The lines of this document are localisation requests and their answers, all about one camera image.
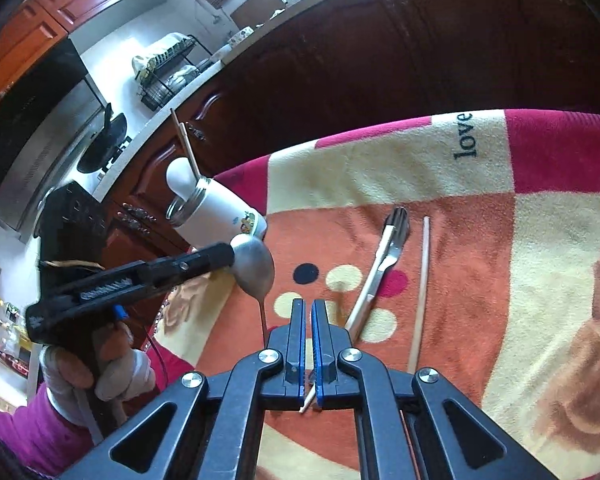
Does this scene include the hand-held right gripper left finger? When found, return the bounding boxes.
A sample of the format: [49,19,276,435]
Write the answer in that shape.
[57,299,312,480]

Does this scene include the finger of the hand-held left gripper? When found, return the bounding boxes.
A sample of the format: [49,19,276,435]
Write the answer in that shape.
[146,242,237,289]

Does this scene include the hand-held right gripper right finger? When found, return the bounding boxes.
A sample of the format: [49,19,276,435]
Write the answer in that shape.
[311,299,561,480]

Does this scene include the metal spoon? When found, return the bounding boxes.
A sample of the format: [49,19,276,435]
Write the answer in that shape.
[229,234,277,350]

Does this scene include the white utensil holder jar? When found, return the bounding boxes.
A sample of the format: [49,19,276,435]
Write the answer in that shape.
[165,156,268,251]

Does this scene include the silver metal fork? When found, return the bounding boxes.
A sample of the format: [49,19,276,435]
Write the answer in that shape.
[364,240,406,311]

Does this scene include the person's left forearm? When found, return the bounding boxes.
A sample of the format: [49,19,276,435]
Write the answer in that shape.
[0,385,98,478]

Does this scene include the person's left hand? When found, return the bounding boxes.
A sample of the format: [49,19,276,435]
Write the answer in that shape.
[39,327,157,428]

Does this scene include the black wok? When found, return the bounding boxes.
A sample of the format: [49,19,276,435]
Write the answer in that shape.
[76,104,133,175]

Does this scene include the cluttered storage shelf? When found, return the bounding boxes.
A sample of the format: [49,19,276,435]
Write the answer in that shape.
[0,250,43,413]

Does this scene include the steel range hood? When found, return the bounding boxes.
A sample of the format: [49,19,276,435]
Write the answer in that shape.
[0,37,108,233]

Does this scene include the light stone countertop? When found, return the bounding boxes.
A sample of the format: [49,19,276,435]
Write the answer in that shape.
[77,0,431,201]

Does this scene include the printed checked fleece blanket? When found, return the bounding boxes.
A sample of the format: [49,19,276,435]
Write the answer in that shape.
[152,107,600,480]

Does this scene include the brown cutting board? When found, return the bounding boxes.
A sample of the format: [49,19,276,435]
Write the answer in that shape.
[229,0,281,32]

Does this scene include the dark wooden base cabinets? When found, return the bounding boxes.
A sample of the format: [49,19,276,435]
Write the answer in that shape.
[92,0,600,261]

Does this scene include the black wire dish rack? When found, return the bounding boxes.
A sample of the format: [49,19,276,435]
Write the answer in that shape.
[131,31,215,112]

